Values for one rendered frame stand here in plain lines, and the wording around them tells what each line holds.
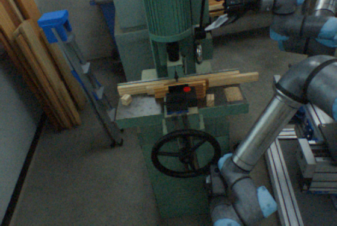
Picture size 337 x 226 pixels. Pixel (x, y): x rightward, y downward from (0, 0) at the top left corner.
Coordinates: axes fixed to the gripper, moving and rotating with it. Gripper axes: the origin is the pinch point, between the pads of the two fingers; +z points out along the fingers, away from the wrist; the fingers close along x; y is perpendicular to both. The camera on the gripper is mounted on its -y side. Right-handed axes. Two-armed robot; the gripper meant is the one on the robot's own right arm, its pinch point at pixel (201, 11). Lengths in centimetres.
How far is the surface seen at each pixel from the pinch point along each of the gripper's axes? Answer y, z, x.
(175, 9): -0.5, 9.3, -2.3
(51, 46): -123, 120, -50
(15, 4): -105, 141, -84
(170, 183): -63, 24, 69
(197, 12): -25.6, -1.2, -12.7
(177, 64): -21.0, 11.1, 12.6
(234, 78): -33.5, -15.3, 19.4
